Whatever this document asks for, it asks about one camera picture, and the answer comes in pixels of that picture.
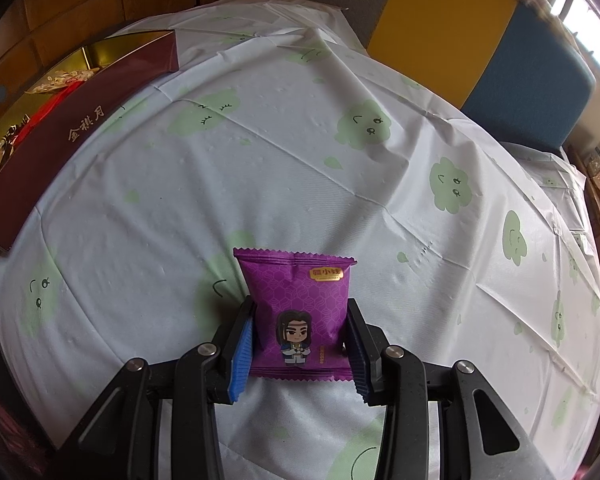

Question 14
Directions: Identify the purple cartoon snack packet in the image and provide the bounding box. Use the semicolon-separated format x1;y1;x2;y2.
232;246;356;383

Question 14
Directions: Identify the red snack packet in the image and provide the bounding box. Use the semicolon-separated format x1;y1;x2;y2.
15;82;88;136

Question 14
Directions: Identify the red tin box gold interior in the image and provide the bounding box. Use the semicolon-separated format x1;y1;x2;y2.
0;29;180;252

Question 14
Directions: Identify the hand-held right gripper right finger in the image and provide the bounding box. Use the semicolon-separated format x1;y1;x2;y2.
344;297;556;480

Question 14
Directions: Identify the white tablecloth green cloud print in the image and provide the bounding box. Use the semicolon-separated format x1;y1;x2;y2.
0;0;600;480

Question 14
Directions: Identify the grey yellow blue chair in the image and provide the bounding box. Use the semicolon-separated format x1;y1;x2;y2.
275;0;597;151

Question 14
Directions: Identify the window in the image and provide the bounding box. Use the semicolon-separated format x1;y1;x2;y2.
550;0;600;81

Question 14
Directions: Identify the clear peanut snack pack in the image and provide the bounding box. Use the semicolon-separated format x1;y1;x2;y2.
27;67;101;95

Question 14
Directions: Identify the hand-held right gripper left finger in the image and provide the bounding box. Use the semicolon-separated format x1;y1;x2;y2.
60;296;258;480

